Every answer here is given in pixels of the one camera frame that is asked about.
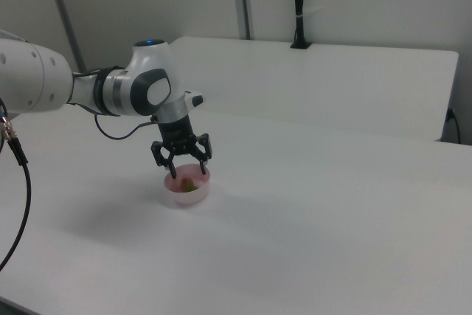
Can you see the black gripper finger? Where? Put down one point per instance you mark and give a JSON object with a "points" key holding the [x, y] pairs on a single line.
{"points": [[204, 149], [160, 156]]}

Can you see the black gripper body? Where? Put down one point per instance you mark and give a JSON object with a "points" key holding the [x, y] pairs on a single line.
{"points": [[177, 134]]}

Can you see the red strawberry with green leaves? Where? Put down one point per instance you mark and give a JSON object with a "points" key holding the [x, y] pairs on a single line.
{"points": [[185, 183]]}

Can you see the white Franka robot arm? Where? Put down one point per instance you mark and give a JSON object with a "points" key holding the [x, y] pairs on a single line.
{"points": [[37, 75]]}

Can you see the pink plastic bowl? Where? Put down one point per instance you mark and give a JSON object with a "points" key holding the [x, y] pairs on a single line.
{"points": [[188, 198]]}

